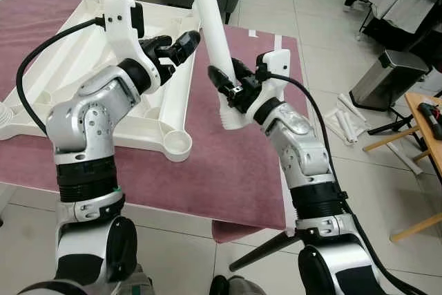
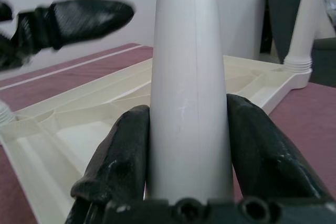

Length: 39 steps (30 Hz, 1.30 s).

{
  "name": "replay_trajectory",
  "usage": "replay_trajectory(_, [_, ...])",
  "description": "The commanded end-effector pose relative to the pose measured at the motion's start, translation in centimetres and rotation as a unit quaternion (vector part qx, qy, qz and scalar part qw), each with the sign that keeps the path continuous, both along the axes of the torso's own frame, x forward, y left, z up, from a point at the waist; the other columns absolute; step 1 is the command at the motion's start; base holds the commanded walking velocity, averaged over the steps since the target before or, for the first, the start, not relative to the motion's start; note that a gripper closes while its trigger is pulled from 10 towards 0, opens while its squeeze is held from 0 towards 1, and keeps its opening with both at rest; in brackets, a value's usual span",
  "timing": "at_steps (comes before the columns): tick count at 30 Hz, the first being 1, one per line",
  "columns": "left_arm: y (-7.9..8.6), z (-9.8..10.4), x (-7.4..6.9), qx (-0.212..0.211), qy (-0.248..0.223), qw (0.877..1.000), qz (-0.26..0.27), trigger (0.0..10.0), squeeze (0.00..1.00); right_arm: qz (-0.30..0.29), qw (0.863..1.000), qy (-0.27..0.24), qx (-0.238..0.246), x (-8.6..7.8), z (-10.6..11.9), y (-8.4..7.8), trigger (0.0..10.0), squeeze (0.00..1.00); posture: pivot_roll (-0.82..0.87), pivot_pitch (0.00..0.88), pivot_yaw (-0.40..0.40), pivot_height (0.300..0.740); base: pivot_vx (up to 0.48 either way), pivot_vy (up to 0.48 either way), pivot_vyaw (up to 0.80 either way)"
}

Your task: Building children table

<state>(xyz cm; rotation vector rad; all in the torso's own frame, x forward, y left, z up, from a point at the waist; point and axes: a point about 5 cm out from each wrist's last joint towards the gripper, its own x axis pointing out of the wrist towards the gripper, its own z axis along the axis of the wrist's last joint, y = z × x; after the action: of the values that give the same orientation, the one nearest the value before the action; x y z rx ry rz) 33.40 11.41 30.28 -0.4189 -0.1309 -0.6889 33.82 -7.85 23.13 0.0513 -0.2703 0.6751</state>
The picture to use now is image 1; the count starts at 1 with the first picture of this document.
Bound pink table cloth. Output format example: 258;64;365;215
0;0;309;245

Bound wooden side table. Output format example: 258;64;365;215
362;91;442;245

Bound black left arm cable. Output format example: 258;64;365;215
15;17;108;137

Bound steel pedal bin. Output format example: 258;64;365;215
348;50;431;112

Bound black device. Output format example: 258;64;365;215
417;102;442;141

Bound white plastic table top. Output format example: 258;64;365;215
0;0;226;164

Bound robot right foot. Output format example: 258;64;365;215
209;274;267;295

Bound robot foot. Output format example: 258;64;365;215
119;264;157;295
209;274;267;295

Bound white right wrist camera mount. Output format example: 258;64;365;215
245;50;291;124

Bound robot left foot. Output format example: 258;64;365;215
119;264;157;295

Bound white tape strip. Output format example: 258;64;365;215
272;32;299;235

